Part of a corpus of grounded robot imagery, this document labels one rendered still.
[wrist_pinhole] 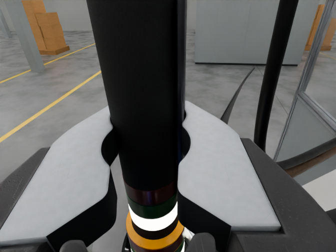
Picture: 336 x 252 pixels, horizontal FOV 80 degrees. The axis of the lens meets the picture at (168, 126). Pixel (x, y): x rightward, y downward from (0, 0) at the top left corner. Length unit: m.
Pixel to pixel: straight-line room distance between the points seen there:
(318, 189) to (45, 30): 8.24
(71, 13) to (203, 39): 10.26
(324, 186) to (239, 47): 5.26
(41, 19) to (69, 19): 6.49
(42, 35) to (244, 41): 6.37
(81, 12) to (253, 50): 10.74
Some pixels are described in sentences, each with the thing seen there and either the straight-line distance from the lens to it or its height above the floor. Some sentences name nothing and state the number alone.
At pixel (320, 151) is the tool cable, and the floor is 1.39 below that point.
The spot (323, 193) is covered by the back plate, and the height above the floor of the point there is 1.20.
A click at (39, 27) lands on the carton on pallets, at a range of 8.43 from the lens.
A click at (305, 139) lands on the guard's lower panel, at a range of 1.50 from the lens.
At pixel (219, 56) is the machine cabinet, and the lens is 5.69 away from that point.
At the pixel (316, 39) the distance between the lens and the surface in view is 1.52.
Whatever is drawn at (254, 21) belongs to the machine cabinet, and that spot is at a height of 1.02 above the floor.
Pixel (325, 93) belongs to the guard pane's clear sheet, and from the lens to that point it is 1.39.
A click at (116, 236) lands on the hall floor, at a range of 1.82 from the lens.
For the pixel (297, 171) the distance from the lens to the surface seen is 0.27.
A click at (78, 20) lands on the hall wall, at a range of 14.37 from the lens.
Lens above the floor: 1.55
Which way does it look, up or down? 32 degrees down
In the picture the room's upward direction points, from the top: 2 degrees counter-clockwise
